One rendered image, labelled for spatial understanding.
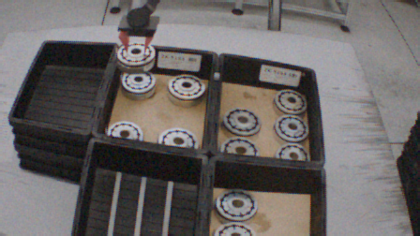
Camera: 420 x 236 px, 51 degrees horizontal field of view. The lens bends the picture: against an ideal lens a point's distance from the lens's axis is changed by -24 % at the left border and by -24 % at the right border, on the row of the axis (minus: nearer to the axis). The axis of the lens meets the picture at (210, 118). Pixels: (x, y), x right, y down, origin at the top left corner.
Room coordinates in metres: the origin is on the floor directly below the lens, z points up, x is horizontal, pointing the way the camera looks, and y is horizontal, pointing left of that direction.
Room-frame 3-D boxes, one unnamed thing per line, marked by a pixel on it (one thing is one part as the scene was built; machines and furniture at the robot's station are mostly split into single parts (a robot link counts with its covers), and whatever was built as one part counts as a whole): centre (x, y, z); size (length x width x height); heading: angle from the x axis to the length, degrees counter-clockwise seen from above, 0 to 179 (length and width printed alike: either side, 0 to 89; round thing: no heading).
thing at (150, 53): (1.09, 0.21, 1.04); 0.10 x 0.10 x 0.01
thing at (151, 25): (1.09, 0.21, 1.17); 0.10 x 0.07 x 0.07; 93
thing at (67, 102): (1.08, 0.45, 0.87); 0.40 x 0.30 x 0.11; 3
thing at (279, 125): (1.11, -0.23, 0.86); 0.10 x 0.10 x 0.01
